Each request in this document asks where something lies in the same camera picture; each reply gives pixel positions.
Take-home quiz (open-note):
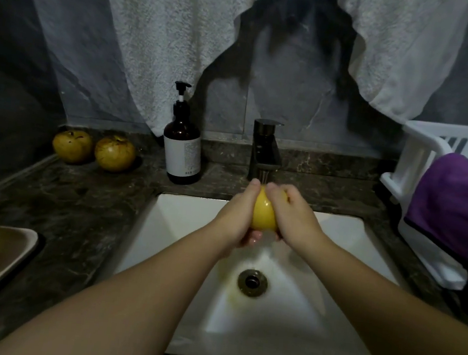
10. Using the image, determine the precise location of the person's left hand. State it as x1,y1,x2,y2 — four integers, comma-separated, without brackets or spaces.
206,174,270,259

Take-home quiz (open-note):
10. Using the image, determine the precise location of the black faucet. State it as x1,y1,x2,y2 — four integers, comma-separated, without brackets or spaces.
247,118,287,185

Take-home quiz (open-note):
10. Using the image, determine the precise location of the person's left forearm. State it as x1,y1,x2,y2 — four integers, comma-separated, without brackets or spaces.
0,205,230,355

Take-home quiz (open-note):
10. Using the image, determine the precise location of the person's right forearm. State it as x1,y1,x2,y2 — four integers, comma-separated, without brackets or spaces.
299,234,468,355

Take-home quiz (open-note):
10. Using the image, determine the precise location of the metal sink drain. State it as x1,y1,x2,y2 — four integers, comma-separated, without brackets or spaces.
236,268,270,299

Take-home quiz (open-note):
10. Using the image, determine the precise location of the dark soap pump bottle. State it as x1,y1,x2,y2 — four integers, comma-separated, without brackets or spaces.
159,80,212,187

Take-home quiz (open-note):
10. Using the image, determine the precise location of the person's right hand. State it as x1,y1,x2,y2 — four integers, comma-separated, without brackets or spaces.
258,181,336,263

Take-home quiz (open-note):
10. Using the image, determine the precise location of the white sink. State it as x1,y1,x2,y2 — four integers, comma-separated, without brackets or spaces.
103,188,406,355

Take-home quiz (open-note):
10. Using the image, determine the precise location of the white plastic basket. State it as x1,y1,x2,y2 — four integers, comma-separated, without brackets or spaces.
369,117,468,293

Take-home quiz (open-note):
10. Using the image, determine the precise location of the purple cloth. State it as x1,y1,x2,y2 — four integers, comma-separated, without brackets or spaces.
399,148,468,266

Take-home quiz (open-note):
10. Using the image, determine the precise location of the white hanging towel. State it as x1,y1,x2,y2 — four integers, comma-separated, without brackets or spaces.
78,0,468,167

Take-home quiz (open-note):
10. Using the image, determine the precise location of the group of yellow apples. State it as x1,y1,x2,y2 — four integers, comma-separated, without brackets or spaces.
49,126,139,175

